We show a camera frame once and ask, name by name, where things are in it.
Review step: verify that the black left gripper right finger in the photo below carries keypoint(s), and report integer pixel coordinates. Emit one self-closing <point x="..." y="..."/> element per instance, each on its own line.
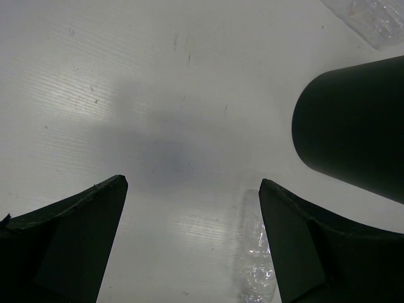
<point x="320" y="256"/>

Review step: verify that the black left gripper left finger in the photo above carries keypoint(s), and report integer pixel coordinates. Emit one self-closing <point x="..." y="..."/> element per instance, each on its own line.
<point x="59" y="253"/>

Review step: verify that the clear bottle blue cap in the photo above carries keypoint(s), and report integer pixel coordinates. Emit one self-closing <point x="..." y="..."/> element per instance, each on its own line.
<point x="254" y="274"/>

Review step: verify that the black plastic bin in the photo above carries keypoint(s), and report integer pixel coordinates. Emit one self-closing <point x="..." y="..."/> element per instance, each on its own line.
<point x="348" y="124"/>

